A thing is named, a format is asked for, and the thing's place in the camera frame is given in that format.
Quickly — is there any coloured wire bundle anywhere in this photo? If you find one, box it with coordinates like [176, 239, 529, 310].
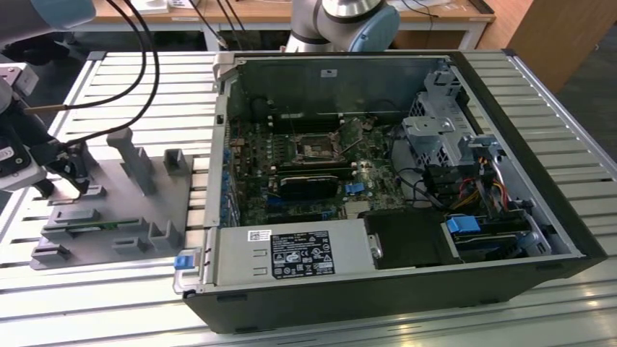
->
[452, 155, 510, 213]

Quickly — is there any green RAM stick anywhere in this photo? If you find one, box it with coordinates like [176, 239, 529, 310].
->
[66, 219, 146, 233]

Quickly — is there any black RAM slot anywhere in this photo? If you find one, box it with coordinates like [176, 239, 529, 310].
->
[274, 163, 349, 170]
[274, 168, 352, 176]

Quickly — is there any wooden desk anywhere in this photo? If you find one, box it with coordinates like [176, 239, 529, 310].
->
[81, 0, 497, 51]

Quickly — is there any black open PC case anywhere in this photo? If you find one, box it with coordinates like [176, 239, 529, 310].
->
[172, 49, 609, 335]

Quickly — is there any brown wooden cabinet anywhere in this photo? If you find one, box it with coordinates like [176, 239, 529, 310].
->
[476, 0, 617, 93]

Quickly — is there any black wire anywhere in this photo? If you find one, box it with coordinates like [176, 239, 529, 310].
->
[393, 166, 437, 204]

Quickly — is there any silver drive cage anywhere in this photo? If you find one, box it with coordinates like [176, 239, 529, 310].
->
[402, 70, 482, 171]

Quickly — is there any silver heat sink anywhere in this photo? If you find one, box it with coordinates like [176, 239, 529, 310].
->
[344, 201, 370, 220]

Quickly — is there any silver power supply unit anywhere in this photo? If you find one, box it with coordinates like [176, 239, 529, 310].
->
[210, 226, 378, 287]

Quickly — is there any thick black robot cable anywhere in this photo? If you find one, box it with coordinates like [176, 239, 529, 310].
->
[64, 0, 149, 147]

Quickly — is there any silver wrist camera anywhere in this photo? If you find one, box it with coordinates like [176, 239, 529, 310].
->
[0, 143, 48, 192]

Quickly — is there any black expansion card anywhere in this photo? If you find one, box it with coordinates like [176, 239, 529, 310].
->
[277, 174, 340, 202]

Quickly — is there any CPU socket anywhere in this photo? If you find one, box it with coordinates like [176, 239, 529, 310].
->
[292, 133, 346, 164]

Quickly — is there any green motherboard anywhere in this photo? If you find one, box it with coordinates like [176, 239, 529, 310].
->
[221, 115, 417, 227]

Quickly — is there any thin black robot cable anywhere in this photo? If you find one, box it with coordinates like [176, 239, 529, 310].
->
[22, 0, 161, 115]

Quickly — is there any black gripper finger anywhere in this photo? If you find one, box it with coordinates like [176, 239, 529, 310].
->
[60, 142, 92, 198]
[30, 168, 57, 200]

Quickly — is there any white box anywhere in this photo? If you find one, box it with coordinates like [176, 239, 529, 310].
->
[132, 0, 169, 12]

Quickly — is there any blue disk carrier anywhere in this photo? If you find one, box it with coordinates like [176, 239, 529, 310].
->
[445, 215, 482, 236]

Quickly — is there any grey parts rack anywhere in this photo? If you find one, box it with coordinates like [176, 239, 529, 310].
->
[29, 127, 194, 271]

